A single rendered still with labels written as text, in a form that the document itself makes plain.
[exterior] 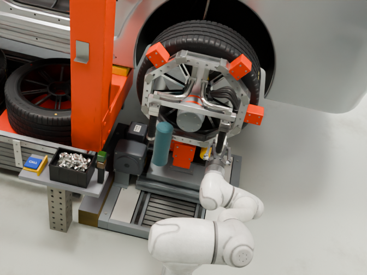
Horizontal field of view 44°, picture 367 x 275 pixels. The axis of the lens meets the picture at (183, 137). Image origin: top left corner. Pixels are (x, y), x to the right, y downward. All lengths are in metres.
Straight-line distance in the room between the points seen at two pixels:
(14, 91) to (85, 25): 1.01
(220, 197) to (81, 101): 0.86
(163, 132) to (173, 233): 1.05
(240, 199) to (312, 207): 1.38
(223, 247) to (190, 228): 0.11
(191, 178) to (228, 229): 1.47
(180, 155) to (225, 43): 0.70
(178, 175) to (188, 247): 1.50
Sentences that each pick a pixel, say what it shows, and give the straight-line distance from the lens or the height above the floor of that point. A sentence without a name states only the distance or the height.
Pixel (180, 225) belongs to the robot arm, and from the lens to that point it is 1.39.
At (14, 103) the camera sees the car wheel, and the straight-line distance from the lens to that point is 2.87.
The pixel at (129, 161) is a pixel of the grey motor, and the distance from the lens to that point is 2.70.
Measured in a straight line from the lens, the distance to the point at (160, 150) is 2.43.
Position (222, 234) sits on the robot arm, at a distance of 1.40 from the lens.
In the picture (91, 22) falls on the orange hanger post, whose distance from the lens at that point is 2.06.
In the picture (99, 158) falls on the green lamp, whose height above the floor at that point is 0.64.
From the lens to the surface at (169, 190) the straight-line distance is 2.86.
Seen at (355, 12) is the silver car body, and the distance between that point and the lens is 2.49.
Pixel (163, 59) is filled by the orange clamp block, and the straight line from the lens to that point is 2.25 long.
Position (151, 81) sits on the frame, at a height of 0.94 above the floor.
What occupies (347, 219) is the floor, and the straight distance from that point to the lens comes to 3.32.
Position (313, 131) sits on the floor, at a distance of 3.89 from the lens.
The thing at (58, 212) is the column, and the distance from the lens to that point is 2.69.
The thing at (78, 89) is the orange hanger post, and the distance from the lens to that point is 2.28.
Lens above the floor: 2.27
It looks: 41 degrees down
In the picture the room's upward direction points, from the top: 11 degrees clockwise
